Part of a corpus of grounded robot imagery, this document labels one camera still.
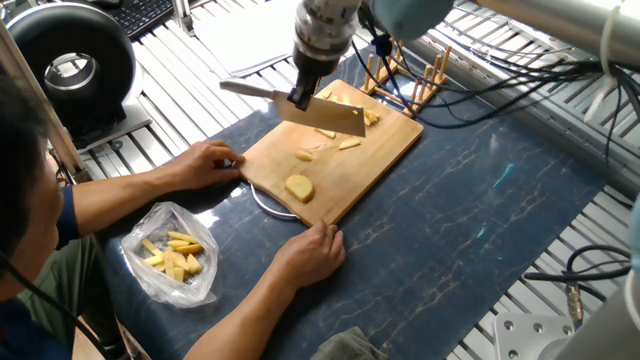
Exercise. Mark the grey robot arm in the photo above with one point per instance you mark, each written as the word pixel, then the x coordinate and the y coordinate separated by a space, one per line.
pixel 560 20

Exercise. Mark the person's left forearm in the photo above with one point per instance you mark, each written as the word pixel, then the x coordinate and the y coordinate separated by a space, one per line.
pixel 115 198

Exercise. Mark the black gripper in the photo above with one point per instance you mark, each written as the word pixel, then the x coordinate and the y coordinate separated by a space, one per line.
pixel 320 58

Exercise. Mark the metal mounting plate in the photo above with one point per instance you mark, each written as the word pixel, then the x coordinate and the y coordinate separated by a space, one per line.
pixel 535 340

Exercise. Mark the bamboo cutting board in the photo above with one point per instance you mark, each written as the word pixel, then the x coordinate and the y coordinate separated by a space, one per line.
pixel 385 165

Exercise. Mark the white sheet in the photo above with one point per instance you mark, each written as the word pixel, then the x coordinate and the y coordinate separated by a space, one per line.
pixel 250 35

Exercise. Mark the dark blue marble mat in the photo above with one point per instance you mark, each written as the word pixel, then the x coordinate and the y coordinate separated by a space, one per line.
pixel 460 230

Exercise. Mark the person's right hand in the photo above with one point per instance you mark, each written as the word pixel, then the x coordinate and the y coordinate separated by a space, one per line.
pixel 312 255

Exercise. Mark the wooden knife rack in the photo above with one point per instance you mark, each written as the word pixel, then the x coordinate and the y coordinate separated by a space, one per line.
pixel 410 85

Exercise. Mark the olive trousers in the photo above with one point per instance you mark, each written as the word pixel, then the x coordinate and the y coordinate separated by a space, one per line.
pixel 60 300

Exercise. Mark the steel cleaver knife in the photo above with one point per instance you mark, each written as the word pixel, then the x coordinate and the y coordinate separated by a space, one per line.
pixel 335 118

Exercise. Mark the grey-green cloth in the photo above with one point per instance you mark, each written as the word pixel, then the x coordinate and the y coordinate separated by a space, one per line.
pixel 345 345

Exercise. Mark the thin cut potato slice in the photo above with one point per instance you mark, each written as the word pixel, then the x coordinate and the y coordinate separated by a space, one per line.
pixel 350 144
pixel 326 133
pixel 372 117
pixel 342 98

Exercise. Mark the plastic bag of potato sticks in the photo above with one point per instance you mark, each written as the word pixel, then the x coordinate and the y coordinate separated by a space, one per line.
pixel 165 255

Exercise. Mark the black keyboard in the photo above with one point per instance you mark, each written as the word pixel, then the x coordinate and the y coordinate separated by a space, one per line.
pixel 140 15

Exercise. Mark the person's right forearm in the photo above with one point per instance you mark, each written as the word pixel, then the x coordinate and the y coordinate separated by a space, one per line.
pixel 235 328

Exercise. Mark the person's left hand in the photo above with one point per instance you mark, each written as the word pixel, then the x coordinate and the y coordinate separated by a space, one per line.
pixel 208 165

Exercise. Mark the wooden pole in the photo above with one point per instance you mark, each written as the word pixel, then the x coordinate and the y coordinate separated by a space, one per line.
pixel 40 105

